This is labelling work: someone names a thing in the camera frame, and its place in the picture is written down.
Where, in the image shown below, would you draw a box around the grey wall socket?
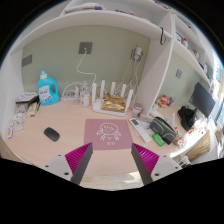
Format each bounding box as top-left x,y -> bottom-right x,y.
79,42 -> 93,54

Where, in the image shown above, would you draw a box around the black bag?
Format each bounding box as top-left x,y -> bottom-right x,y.
177,106 -> 197,131

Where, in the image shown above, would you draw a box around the white wifi router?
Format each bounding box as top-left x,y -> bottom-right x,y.
91,80 -> 133,116

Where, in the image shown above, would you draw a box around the white remote control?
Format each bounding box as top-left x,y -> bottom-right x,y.
129,118 -> 151,143

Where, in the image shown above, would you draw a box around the white shelf unit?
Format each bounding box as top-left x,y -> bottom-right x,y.
9,0 -> 214,118

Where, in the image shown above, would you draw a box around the green small box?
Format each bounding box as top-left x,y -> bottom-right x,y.
152,133 -> 165,147

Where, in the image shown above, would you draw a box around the red toy figure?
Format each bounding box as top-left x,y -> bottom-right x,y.
156,95 -> 170,107

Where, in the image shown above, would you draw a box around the small white cup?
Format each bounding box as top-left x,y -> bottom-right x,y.
132,103 -> 143,116

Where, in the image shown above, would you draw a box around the pile of snack packets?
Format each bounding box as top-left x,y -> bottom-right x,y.
7,92 -> 39,138

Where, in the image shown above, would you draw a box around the white wall charger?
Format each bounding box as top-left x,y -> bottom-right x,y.
133,47 -> 142,61

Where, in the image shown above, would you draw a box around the blue detergent bottle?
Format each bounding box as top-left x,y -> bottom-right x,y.
37,70 -> 60,106

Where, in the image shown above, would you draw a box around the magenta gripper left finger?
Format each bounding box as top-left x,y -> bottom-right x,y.
65,143 -> 93,185

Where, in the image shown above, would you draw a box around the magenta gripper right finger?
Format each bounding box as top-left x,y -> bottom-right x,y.
131,143 -> 159,185

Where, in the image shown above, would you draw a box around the black monitor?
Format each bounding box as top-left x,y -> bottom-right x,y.
189,83 -> 215,118

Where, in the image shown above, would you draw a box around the dark grey pouch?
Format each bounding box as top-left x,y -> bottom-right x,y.
150,117 -> 176,144

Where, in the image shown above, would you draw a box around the grey wall switch plate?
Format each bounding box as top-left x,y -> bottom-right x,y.
22,55 -> 32,66

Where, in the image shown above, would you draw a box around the black computer mouse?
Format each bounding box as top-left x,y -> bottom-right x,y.
44,127 -> 60,141

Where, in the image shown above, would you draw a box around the clear plastic bottle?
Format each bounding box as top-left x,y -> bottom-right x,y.
80,81 -> 90,107

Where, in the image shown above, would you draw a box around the pink mouse pad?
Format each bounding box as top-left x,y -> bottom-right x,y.
84,119 -> 133,150

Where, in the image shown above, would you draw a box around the white power cable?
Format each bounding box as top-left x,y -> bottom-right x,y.
75,48 -> 98,85

